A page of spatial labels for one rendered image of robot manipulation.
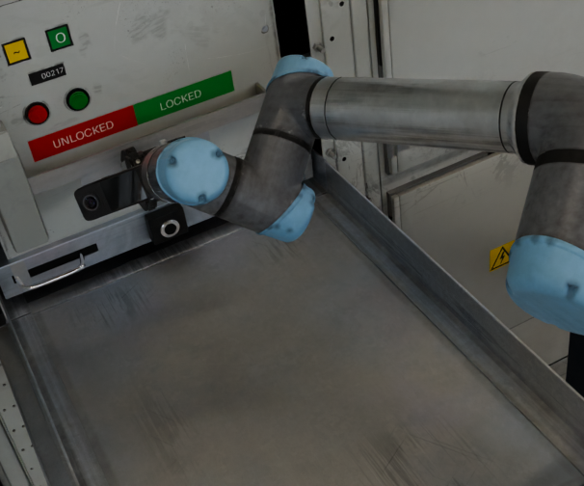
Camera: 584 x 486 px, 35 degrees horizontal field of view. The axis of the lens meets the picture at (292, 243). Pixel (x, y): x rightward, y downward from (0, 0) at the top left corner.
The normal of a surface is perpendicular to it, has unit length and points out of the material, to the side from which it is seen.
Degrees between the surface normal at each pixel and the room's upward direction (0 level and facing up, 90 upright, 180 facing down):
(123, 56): 90
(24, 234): 90
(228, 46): 90
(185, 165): 60
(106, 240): 90
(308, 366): 0
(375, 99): 42
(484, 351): 0
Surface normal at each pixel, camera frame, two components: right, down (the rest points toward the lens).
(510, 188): 0.46, 0.51
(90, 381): -0.12, -0.78
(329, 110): -0.62, 0.10
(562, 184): -0.60, -0.33
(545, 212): -0.75, -0.36
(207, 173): 0.33, 0.06
